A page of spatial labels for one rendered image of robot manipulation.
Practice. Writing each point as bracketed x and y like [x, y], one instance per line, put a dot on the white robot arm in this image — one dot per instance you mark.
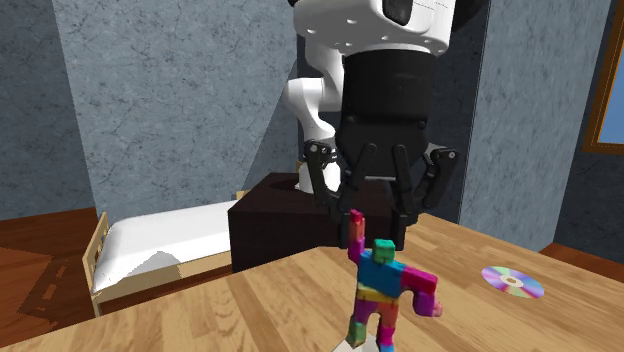
[370, 22]

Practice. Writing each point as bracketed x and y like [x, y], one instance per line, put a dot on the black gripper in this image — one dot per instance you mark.
[387, 97]

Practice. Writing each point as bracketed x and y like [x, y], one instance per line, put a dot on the wooden framed window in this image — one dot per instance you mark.
[598, 97]

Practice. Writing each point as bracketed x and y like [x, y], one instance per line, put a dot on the colourful block figure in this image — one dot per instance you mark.
[378, 278]

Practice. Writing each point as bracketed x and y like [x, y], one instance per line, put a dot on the dark robot stand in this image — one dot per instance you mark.
[273, 224]

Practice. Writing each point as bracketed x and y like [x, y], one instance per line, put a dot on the wooden bed with white mattress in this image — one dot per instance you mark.
[161, 234]

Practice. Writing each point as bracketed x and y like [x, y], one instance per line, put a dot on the shiny compact disc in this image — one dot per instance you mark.
[512, 282]

